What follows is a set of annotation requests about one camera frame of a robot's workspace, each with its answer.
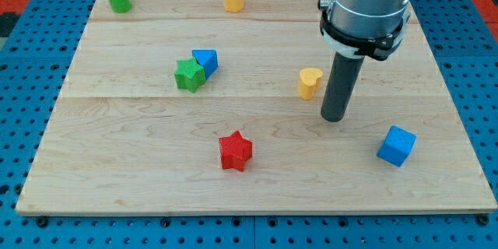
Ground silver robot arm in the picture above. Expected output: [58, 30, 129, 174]
[317, 0, 410, 61]

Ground red star block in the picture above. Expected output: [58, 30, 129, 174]
[219, 131, 253, 172]

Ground blue triangle block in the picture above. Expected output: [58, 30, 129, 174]
[191, 49, 218, 79]

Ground green star block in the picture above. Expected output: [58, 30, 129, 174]
[174, 57, 205, 93]

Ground yellow heart block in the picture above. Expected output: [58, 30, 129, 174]
[297, 68, 323, 100]

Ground wooden board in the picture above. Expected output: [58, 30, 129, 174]
[16, 0, 497, 216]

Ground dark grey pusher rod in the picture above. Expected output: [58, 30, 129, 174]
[321, 53, 364, 122]

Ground blue cube block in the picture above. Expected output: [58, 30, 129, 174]
[377, 125, 417, 167]

